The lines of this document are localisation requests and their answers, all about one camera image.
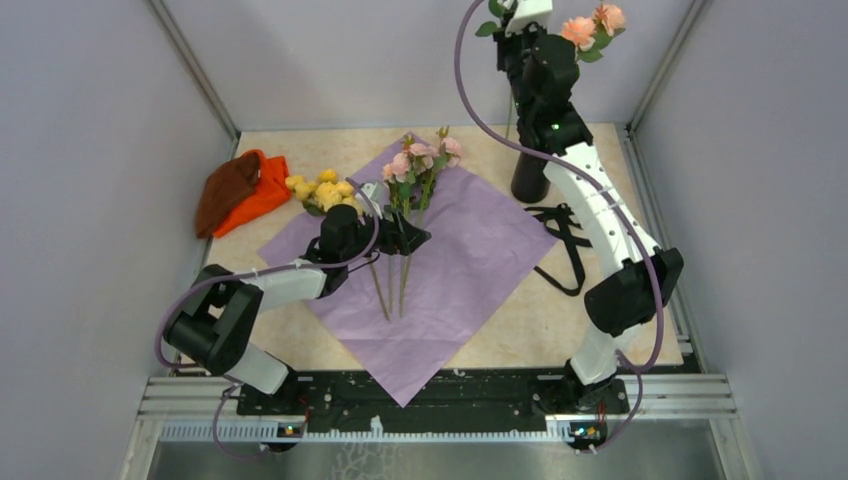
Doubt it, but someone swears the pink and white flower bunch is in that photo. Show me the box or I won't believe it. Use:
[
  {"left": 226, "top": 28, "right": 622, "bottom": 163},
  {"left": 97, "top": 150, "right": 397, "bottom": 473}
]
[{"left": 367, "top": 127, "right": 462, "bottom": 321}]

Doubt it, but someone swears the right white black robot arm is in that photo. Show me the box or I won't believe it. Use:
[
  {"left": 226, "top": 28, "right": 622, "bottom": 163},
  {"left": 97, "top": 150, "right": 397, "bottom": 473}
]
[{"left": 493, "top": 22, "right": 684, "bottom": 412}]

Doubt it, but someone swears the yellow rose bunch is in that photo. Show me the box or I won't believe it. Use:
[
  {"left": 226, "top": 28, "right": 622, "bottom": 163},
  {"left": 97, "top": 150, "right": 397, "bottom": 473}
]
[{"left": 284, "top": 169, "right": 363, "bottom": 216}]

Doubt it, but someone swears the brown cloth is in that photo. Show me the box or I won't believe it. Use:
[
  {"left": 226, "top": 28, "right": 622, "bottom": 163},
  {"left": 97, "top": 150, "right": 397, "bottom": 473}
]
[{"left": 194, "top": 152, "right": 261, "bottom": 239}]

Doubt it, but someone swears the black vase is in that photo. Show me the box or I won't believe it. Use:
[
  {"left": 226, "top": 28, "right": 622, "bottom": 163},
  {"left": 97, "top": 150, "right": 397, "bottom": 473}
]
[{"left": 510, "top": 153, "right": 550, "bottom": 204}]

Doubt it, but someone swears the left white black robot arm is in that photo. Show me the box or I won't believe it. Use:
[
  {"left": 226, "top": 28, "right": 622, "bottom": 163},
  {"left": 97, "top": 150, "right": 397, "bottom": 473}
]
[{"left": 159, "top": 205, "right": 432, "bottom": 414}]

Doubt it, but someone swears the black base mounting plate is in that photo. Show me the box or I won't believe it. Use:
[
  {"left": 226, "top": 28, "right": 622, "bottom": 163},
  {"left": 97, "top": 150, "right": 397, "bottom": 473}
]
[{"left": 236, "top": 368, "right": 633, "bottom": 417}]

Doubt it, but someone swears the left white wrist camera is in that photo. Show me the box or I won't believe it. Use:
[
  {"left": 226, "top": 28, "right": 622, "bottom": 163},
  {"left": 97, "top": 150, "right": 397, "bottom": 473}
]
[{"left": 359, "top": 182, "right": 387, "bottom": 219}]

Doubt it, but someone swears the black ribbon with gold lettering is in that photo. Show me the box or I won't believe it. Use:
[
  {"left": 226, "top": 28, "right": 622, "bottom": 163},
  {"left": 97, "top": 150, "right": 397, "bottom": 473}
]
[{"left": 524, "top": 202, "right": 594, "bottom": 298}]

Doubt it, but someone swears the peach flower stem in vase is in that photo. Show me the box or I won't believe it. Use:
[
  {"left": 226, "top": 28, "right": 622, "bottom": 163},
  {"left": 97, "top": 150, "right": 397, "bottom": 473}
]
[{"left": 561, "top": 1, "right": 628, "bottom": 63}]

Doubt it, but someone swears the purple wrapping paper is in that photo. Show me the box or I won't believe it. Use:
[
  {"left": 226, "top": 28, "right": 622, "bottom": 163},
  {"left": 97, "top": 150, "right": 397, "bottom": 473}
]
[{"left": 252, "top": 127, "right": 573, "bottom": 407}]

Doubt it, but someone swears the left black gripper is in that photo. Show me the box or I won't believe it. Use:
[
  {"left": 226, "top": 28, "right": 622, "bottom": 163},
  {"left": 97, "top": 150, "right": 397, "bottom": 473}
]
[{"left": 343, "top": 203, "right": 431, "bottom": 264}]

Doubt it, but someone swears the orange cloth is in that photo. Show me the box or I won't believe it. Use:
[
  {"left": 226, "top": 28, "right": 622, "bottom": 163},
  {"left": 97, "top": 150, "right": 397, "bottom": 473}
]
[{"left": 213, "top": 149, "right": 292, "bottom": 238}]

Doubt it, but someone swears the right aluminium frame post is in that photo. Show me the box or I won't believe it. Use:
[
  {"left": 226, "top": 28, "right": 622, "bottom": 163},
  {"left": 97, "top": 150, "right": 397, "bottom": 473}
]
[{"left": 627, "top": 0, "right": 713, "bottom": 135}]

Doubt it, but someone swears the aluminium front rail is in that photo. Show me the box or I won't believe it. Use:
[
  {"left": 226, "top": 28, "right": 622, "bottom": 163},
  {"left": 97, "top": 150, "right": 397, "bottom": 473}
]
[{"left": 138, "top": 374, "right": 737, "bottom": 445}]

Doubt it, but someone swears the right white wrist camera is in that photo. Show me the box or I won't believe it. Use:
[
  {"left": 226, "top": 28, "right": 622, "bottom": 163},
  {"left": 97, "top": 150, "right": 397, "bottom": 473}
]
[{"left": 499, "top": 0, "right": 553, "bottom": 35}]

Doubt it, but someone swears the aluminium corner frame post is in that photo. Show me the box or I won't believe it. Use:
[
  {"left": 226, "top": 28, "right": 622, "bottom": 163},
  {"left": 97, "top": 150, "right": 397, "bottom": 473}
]
[{"left": 143, "top": 0, "right": 241, "bottom": 143}]

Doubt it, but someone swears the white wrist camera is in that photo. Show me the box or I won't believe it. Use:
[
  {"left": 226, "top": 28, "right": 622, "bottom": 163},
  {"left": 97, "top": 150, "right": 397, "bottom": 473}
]
[
  {"left": 499, "top": 0, "right": 553, "bottom": 35},
  {"left": 359, "top": 182, "right": 387, "bottom": 219}
]

